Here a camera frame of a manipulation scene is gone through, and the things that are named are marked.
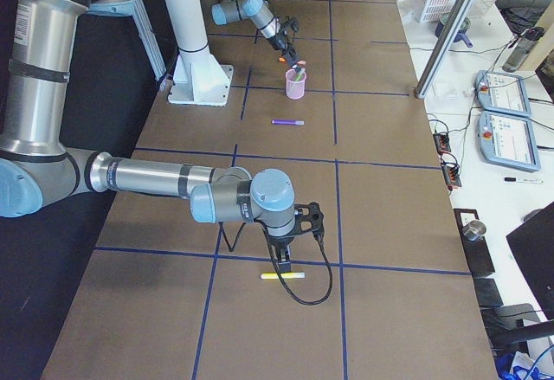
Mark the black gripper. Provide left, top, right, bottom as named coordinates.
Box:
left=266, top=233, right=294, bottom=273
left=276, top=32, right=306, bottom=72

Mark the purple highlighter pen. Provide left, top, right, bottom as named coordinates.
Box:
left=271, top=119, right=305, bottom=126

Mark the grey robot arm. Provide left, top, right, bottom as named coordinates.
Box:
left=1, top=15, right=159, bottom=285
left=211, top=0, right=306, bottom=74

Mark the yellow highlighter pen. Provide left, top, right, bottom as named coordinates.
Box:
left=260, top=272, right=306, bottom=280

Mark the pink mesh pen holder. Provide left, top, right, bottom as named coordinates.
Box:
left=285, top=68, right=306, bottom=100

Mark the black marker pen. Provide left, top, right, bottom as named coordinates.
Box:
left=503, top=177, right=544, bottom=184

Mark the black power strip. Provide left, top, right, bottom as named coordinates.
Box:
left=441, top=163, right=461, bottom=190
left=433, top=132, right=451, bottom=154

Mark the blue saucepan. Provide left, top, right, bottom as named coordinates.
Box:
left=435, top=12, right=475, bottom=48

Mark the steel cup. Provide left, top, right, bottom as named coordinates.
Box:
left=461, top=220, right=486, bottom=242

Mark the upper teach pendant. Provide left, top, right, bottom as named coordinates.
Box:
left=474, top=70, right=531, bottom=118

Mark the teach pendant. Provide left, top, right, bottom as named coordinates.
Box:
left=474, top=70, right=531, bottom=118
left=477, top=111, right=541, bottom=172

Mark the lower teach pendant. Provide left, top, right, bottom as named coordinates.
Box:
left=477, top=111, right=541, bottom=172

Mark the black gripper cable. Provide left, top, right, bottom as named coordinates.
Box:
left=276, top=235, right=333, bottom=306

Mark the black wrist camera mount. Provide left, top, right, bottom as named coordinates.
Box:
left=294, top=202, right=325, bottom=241

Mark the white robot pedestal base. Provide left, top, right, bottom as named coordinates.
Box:
left=165, top=0, right=234, bottom=106

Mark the aluminium frame post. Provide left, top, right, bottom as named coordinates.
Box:
left=414, top=0, right=473, bottom=100

